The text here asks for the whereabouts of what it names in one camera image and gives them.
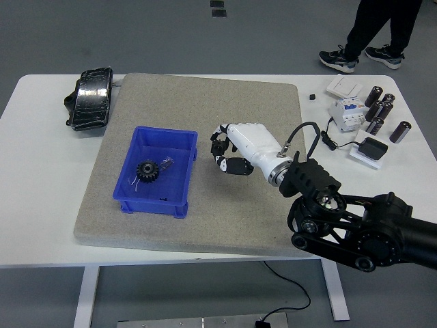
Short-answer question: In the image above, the white circuit breaker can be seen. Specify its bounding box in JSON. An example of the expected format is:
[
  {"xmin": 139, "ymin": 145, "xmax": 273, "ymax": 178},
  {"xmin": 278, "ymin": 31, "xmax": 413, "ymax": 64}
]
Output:
[{"xmin": 328, "ymin": 96, "xmax": 370, "ymax": 133}]

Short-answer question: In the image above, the white wall switch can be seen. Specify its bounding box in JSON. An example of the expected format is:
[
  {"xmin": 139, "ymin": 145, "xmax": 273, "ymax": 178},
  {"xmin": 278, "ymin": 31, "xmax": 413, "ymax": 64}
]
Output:
[{"xmin": 326, "ymin": 73, "xmax": 363, "ymax": 98}]

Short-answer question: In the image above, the black adapter cord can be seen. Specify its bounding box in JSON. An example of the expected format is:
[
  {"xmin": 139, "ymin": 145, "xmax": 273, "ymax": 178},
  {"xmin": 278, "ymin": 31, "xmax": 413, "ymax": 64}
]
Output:
[{"xmin": 320, "ymin": 116, "xmax": 359, "ymax": 151}]

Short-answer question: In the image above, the black tape-wrapped device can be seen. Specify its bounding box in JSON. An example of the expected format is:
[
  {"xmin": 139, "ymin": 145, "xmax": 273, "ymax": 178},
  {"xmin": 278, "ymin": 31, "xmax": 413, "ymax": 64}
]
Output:
[{"xmin": 63, "ymin": 66, "xmax": 114, "ymax": 132}]

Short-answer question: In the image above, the black floor cable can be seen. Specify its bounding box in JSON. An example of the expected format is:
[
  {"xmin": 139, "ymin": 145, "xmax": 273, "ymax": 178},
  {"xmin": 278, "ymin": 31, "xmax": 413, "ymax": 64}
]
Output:
[{"xmin": 261, "ymin": 261, "xmax": 311, "ymax": 322}]

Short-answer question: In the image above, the grey metal base plate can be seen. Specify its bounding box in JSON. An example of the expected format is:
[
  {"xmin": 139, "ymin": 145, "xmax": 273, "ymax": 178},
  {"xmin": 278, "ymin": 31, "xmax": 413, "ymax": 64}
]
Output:
[{"xmin": 117, "ymin": 312, "xmax": 290, "ymax": 328}]

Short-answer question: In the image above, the black power adapter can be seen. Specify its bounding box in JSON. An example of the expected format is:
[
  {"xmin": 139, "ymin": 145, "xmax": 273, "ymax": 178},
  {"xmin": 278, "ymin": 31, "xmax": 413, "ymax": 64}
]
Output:
[{"xmin": 356, "ymin": 137, "xmax": 389, "ymax": 161}]

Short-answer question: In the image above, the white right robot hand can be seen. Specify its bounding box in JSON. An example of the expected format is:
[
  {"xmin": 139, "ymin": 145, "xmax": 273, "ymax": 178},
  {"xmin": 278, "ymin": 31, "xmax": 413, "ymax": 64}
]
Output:
[{"xmin": 209, "ymin": 122, "xmax": 294, "ymax": 177}]

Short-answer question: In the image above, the grey-brown table mat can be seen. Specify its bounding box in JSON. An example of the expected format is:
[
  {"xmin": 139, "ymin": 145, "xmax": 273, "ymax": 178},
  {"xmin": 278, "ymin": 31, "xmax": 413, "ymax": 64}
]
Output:
[{"xmin": 73, "ymin": 73, "xmax": 317, "ymax": 258}]

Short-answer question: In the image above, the blue plastic box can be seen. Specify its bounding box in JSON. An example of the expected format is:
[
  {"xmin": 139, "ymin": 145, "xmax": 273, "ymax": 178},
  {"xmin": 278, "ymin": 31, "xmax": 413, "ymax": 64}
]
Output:
[{"xmin": 112, "ymin": 125, "xmax": 199, "ymax": 219}]

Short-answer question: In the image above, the person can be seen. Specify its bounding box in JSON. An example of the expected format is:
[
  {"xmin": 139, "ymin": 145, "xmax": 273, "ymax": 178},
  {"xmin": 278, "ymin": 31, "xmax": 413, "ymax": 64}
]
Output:
[{"xmin": 319, "ymin": 0, "xmax": 424, "ymax": 74}]

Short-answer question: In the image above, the large black gear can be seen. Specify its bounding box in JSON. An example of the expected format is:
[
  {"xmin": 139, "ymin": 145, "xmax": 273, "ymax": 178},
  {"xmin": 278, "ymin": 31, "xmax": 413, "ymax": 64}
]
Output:
[{"xmin": 136, "ymin": 160, "xmax": 160, "ymax": 184}]

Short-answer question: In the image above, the white table leg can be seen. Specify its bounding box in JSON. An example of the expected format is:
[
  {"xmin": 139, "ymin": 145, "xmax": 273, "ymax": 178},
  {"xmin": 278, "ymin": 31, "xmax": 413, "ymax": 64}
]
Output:
[
  {"xmin": 73, "ymin": 266, "xmax": 101, "ymax": 328},
  {"xmin": 320, "ymin": 259, "xmax": 350, "ymax": 321}
]

